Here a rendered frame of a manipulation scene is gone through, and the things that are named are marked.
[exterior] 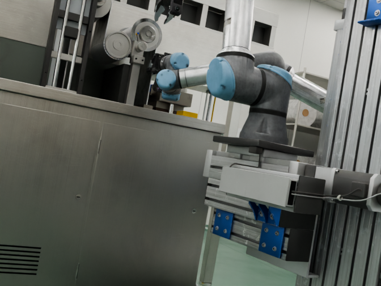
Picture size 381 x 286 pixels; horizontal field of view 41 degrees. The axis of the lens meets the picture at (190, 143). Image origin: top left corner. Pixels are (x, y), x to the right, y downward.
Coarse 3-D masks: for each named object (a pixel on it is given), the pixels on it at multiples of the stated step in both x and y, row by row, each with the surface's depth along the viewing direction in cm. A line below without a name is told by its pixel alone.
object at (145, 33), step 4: (144, 28) 224; (148, 28) 225; (152, 28) 226; (140, 32) 224; (144, 32) 224; (148, 32) 225; (152, 32) 226; (140, 36) 225; (144, 36) 224; (148, 36) 226; (144, 40) 224; (148, 40) 225; (152, 40) 226
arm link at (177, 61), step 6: (174, 54) 201; (180, 54) 200; (186, 54) 202; (168, 60) 203; (174, 60) 199; (180, 60) 200; (186, 60) 201; (168, 66) 203; (174, 66) 200; (180, 66) 200; (186, 66) 201
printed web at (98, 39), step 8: (104, 16) 228; (96, 24) 240; (104, 24) 225; (96, 32) 236; (104, 32) 222; (128, 32) 232; (64, 40) 228; (96, 40) 233; (104, 40) 220; (64, 48) 224; (96, 48) 231; (104, 48) 220; (96, 56) 235; (104, 56) 226; (64, 64) 218; (104, 64) 242; (64, 72) 214; (64, 80) 214
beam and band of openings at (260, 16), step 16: (112, 0) 254; (128, 0) 265; (144, 0) 269; (192, 0) 272; (208, 0) 276; (224, 0) 280; (160, 16) 265; (176, 16) 269; (192, 16) 281; (208, 16) 285; (224, 16) 284; (256, 16) 290; (272, 16) 294; (256, 32) 299; (272, 32) 295; (272, 48) 295
